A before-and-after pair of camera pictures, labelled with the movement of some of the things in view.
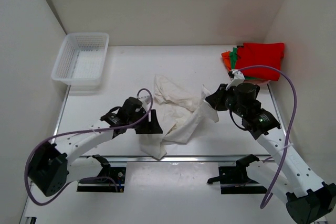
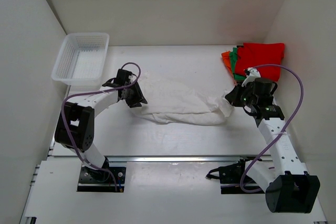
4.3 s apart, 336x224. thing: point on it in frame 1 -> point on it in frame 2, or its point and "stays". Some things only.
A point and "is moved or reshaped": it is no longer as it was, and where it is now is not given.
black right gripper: [213, 99] -> [232, 97]
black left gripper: [152, 125] -> [138, 97]
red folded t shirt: [269, 54] stays
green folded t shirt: [233, 61] stays
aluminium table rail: [117, 159] stays
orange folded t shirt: [227, 59] stays
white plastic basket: [81, 61] stays
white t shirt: [179, 112] is moved or reshaped
